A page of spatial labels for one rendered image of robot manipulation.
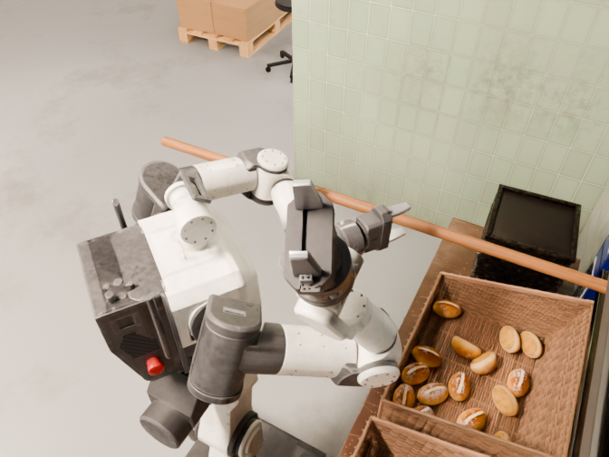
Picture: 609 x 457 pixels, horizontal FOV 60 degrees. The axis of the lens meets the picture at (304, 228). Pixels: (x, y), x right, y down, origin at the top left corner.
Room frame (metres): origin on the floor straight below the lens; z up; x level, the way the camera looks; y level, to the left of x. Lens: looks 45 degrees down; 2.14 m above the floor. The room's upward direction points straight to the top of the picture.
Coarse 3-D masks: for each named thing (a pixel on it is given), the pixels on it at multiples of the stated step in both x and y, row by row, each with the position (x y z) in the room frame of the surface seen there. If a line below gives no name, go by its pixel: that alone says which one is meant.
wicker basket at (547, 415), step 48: (432, 288) 1.11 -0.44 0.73; (480, 288) 1.12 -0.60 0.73; (528, 288) 1.06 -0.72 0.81; (432, 336) 1.02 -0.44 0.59; (480, 336) 1.02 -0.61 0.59; (576, 336) 0.88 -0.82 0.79; (480, 384) 0.84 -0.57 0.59; (576, 384) 0.70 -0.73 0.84; (432, 432) 0.64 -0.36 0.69; (480, 432) 0.59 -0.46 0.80; (528, 432) 0.66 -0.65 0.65
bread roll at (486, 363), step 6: (486, 354) 0.92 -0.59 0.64; (492, 354) 0.91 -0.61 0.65; (474, 360) 0.90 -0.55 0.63; (480, 360) 0.89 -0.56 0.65; (486, 360) 0.89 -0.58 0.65; (492, 360) 0.89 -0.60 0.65; (474, 366) 0.88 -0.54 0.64; (480, 366) 0.87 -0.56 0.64; (486, 366) 0.87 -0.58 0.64; (492, 366) 0.88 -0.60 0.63; (480, 372) 0.86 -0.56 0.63; (486, 372) 0.86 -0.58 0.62
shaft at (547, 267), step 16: (176, 144) 1.30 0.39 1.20; (208, 160) 1.24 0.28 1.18; (336, 192) 1.07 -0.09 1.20; (352, 208) 1.03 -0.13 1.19; (368, 208) 1.01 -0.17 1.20; (400, 224) 0.96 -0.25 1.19; (416, 224) 0.95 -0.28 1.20; (432, 224) 0.94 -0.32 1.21; (448, 240) 0.91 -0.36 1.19; (464, 240) 0.89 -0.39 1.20; (480, 240) 0.89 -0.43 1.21; (496, 256) 0.85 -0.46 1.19; (512, 256) 0.84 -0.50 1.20; (528, 256) 0.84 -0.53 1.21; (544, 272) 0.80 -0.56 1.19; (560, 272) 0.79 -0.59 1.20; (576, 272) 0.78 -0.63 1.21; (592, 288) 0.75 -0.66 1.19
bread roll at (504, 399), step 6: (492, 390) 0.80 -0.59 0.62; (498, 390) 0.79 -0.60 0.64; (504, 390) 0.79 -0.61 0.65; (492, 396) 0.78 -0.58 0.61; (498, 396) 0.77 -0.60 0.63; (504, 396) 0.77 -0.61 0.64; (510, 396) 0.76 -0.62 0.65; (498, 402) 0.76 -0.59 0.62; (504, 402) 0.75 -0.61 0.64; (510, 402) 0.75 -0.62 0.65; (516, 402) 0.75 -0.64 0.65; (498, 408) 0.74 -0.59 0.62; (504, 408) 0.74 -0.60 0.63; (510, 408) 0.73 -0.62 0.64; (516, 408) 0.73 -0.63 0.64; (510, 414) 0.72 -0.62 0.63
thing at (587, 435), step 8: (608, 280) 0.60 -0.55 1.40; (608, 288) 0.58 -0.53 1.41; (608, 296) 0.56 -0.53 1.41; (608, 304) 0.54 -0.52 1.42; (608, 312) 0.52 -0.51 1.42; (608, 320) 0.50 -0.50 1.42; (600, 328) 0.50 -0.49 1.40; (600, 336) 0.48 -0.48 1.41; (600, 344) 0.46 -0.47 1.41; (600, 352) 0.45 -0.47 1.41; (600, 360) 0.43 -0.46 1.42; (600, 368) 0.41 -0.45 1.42; (592, 376) 0.41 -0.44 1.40; (600, 376) 0.40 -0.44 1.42; (592, 384) 0.40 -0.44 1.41; (592, 392) 0.38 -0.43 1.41; (592, 400) 0.37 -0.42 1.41; (592, 408) 0.35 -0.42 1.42; (592, 416) 0.34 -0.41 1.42; (592, 424) 0.33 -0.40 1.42; (584, 432) 0.32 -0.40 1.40; (592, 432) 0.31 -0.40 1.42; (584, 440) 0.31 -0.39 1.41; (584, 448) 0.30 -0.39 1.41; (584, 456) 0.28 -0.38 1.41
